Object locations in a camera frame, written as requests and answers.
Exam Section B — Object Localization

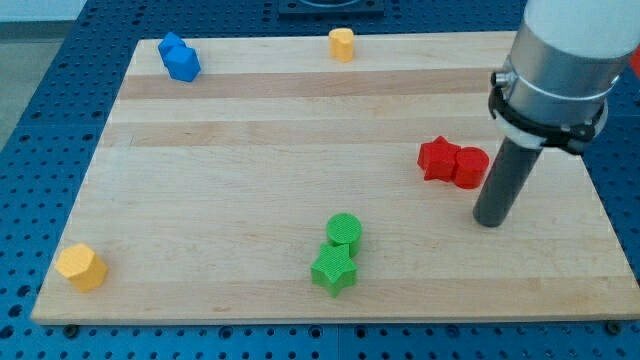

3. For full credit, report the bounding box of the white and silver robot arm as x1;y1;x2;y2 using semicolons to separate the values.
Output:
489;0;639;154

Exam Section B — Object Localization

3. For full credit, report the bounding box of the yellow heart block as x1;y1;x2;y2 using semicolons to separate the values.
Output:
328;28;354;62

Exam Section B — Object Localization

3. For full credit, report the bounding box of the blue block behind hexagon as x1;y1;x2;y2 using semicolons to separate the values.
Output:
157;32;186;58

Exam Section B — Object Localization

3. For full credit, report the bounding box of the yellow hexagon block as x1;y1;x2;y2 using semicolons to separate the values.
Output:
54;243;108;292

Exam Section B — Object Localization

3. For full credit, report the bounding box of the wooden board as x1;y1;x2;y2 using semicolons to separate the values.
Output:
31;32;639;325

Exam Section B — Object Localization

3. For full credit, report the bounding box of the green cylinder block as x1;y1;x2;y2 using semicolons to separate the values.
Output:
326;213;363;258

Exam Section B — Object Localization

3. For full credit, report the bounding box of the green star block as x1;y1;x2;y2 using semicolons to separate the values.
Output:
310;243;358;298

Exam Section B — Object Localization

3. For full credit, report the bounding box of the red star block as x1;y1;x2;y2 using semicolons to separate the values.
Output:
417;136;461;182

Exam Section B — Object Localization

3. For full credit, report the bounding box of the red cylinder block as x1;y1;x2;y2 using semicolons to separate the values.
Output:
452;147;490;189

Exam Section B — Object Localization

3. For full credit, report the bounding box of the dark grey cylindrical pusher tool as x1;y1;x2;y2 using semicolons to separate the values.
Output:
473;137;542;228

